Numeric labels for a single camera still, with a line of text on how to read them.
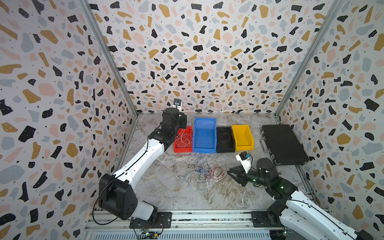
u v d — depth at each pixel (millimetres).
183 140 1049
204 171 900
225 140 1061
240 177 653
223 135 1076
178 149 971
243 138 1065
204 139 1065
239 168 713
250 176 662
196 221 750
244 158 662
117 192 406
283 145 989
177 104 671
